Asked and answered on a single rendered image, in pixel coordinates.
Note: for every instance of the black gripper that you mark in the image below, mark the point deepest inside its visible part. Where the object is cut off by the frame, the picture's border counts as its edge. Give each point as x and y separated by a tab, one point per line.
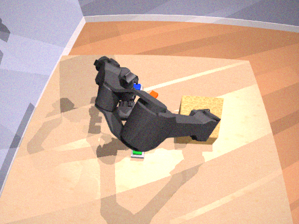
127	103

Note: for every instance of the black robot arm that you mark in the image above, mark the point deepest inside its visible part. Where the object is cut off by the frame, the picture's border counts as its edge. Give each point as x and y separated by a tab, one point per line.
150	122

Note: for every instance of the blue button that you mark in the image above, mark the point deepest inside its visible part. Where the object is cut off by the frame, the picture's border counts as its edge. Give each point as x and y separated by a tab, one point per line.
138	87

